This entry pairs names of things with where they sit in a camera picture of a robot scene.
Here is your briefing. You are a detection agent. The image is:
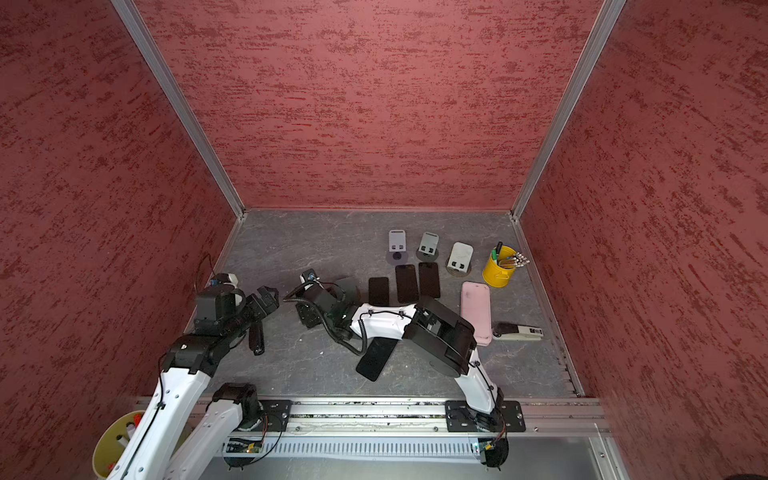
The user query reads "grey phone stand back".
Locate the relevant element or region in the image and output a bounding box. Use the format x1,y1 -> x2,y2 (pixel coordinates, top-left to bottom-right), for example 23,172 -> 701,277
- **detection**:
416,232 -> 440,262

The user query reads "white edged phone front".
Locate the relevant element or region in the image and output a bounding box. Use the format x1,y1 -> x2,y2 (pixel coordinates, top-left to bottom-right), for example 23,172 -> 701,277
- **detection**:
356,337 -> 399,382

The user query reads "round base phone stand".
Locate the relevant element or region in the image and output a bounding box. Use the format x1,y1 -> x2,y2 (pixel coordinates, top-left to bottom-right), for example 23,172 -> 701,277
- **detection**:
386,230 -> 408,266

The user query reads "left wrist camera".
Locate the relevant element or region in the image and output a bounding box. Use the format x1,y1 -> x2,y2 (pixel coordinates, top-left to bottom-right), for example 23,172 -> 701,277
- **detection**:
209,273 -> 239,288

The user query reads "olive cup of markers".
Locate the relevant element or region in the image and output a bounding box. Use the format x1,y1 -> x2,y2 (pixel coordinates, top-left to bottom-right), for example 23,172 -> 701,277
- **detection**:
91,410 -> 145,479

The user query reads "yellow metal bucket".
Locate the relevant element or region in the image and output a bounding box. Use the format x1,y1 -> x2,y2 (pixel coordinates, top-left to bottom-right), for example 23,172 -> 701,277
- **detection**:
482,244 -> 517,288

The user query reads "bundle of coloured pencils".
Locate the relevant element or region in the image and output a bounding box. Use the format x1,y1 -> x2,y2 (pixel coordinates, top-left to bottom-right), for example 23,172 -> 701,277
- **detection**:
498,252 -> 530,269

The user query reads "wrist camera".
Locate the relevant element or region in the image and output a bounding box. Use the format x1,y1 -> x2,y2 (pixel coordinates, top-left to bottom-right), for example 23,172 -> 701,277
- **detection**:
209,273 -> 239,288
301,269 -> 319,286

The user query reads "white label box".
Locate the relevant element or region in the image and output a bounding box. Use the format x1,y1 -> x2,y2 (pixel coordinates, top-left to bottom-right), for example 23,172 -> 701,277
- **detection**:
492,322 -> 544,341

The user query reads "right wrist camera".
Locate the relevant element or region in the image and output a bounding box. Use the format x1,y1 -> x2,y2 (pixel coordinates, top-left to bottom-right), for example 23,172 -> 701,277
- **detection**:
301,269 -> 319,286

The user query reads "wooden base grey phone stand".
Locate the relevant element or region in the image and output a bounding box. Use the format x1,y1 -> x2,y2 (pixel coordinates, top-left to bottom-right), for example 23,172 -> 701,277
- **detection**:
446,242 -> 474,277

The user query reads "aluminium front rail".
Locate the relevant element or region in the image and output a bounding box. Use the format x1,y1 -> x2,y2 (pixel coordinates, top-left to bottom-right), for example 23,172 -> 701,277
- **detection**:
134,395 -> 610,438

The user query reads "black phone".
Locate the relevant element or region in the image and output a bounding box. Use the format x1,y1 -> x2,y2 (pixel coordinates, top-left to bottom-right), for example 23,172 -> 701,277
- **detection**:
418,262 -> 441,299
368,277 -> 390,307
395,264 -> 419,305

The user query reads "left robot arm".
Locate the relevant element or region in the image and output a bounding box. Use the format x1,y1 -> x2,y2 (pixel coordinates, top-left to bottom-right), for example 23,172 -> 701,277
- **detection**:
108,274 -> 279,479

